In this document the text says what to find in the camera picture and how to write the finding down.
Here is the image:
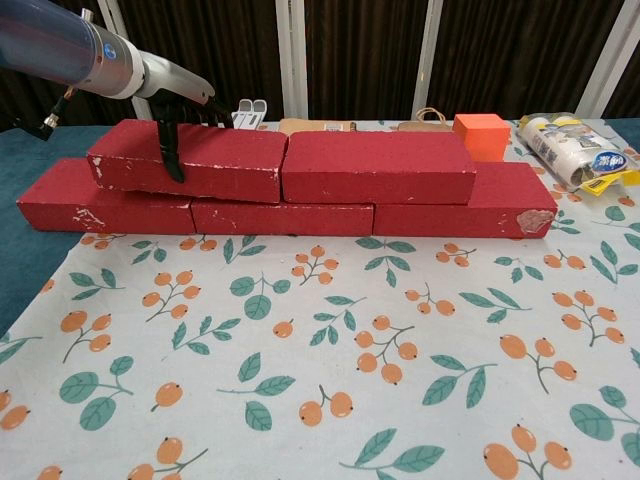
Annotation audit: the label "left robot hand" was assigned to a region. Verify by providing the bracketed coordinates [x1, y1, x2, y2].
[132, 49, 236, 184]

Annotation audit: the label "red brick with white scuffs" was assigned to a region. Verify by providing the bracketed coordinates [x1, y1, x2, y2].
[86, 118, 290, 204]

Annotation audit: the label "red foam brick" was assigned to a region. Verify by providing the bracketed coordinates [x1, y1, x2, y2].
[16, 157, 196, 235]
[191, 197, 376, 236]
[281, 130, 477, 206]

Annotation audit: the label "white folding laptop stand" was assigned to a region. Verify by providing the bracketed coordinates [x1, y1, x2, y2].
[230, 98, 269, 132]

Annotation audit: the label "brown spiral notebook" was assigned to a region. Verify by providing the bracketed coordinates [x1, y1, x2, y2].
[278, 118, 358, 135]

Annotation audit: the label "teal felt table cover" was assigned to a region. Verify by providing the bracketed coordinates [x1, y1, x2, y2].
[0, 117, 640, 339]

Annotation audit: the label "brown paper bag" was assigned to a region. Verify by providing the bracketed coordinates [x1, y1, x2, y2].
[398, 107, 456, 134]

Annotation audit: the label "floral orange berry tablecloth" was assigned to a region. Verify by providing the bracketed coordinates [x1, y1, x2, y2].
[0, 118, 640, 480]

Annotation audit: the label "orange cube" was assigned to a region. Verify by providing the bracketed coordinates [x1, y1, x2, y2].
[453, 113, 512, 162]

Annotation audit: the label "red brick with chipped corner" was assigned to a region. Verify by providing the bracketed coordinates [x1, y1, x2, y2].
[370, 161, 559, 238]

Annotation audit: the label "packaged white bag rolls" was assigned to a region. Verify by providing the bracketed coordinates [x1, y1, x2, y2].
[517, 111, 640, 197]

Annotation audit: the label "white frame post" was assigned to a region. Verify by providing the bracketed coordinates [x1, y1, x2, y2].
[97, 0, 154, 124]
[275, 0, 309, 121]
[414, 0, 449, 114]
[574, 0, 640, 119]

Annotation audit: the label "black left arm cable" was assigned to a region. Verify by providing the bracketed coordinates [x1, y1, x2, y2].
[33, 85, 77, 141]

